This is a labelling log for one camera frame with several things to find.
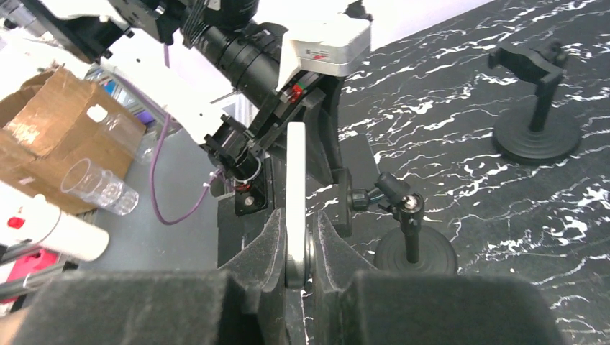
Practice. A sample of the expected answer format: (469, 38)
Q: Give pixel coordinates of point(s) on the black phone pink edge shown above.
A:
(297, 243)

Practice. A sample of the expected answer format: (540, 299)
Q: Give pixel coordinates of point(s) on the white cylinder red mark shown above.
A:
(36, 221)

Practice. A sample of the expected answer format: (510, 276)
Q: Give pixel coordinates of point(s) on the black phone stand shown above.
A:
(541, 136)
(411, 246)

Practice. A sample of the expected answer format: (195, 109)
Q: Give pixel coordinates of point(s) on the cardboard box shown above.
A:
(55, 120)

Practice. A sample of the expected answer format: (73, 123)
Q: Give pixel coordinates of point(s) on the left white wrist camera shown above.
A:
(333, 45)

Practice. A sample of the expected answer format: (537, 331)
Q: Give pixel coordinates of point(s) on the black phone stand left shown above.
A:
(541, 136)

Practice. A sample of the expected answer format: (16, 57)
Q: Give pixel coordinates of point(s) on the black phone stand front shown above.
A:
(411, 246)

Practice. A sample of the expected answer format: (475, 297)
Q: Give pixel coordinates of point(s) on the clear plastic cup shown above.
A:
(100, 187)

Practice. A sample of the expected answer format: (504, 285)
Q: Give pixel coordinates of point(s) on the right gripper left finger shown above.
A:
(242, 302)

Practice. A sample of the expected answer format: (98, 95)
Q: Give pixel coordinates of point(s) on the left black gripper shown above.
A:
(249, 60)

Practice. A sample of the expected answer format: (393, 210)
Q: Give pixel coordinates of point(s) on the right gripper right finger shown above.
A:
(354, 303)

